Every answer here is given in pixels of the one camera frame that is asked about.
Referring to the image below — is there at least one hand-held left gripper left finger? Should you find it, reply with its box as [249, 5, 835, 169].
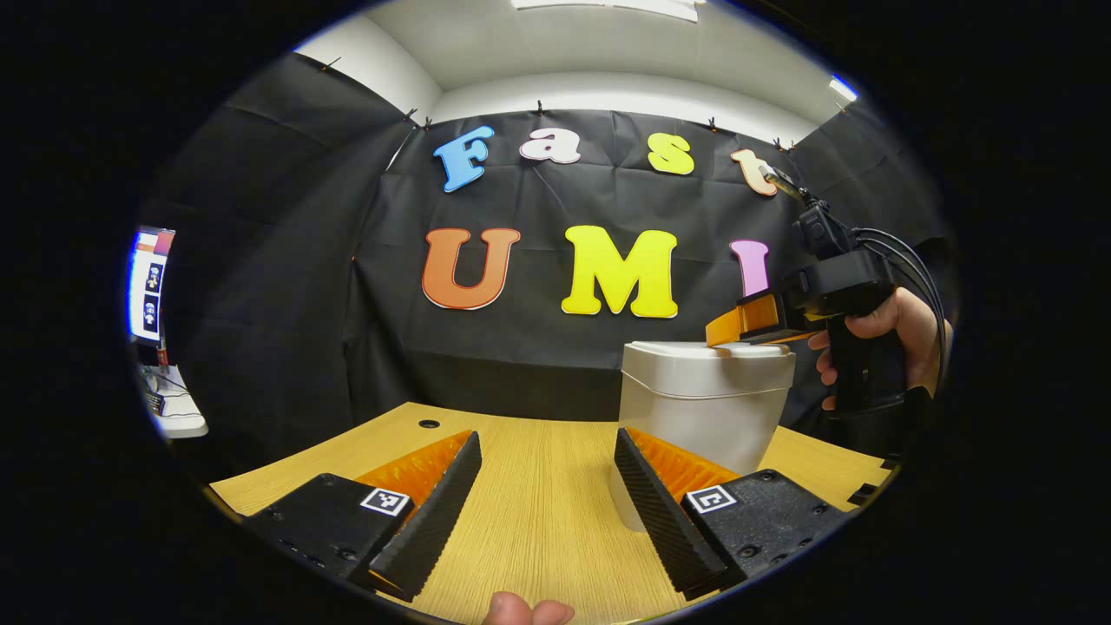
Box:
[236, 430, 483, 603]

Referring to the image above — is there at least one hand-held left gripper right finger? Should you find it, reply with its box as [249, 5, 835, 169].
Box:
[613, 426, 851, 602]

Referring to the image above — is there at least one white desktop garbage bin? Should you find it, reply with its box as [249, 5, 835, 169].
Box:
[608, 340, 797, 532]

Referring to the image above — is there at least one wooden desktop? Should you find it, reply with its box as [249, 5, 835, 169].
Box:
[208, 401, 895, 625]

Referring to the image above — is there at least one black backdrop cloth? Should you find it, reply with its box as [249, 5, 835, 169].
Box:
[139, 52, 960, 483]

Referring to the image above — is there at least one white side table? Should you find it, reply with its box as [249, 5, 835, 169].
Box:
[139, 363, 209, 439]

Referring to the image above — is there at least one long ceiling light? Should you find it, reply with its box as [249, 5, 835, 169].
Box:
[512, 0, 700, 23]

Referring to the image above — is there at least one computer monitor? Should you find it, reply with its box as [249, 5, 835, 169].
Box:
[128, 226, 177, 348]

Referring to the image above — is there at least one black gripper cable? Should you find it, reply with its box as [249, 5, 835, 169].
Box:
[855, 227, 949, 383]

